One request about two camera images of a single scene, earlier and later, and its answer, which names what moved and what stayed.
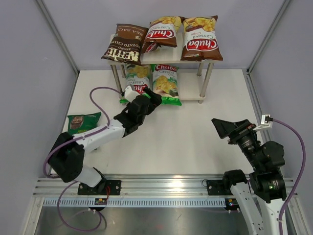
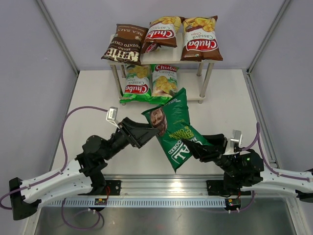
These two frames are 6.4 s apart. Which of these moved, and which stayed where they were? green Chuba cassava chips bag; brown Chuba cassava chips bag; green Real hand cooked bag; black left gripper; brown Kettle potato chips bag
Moved: green Real hand cooked bag; black left gripper
Stayed: green Chuba cassava chips bag; brown Kettle potato chips bag; brown Chuba cassava chips bag
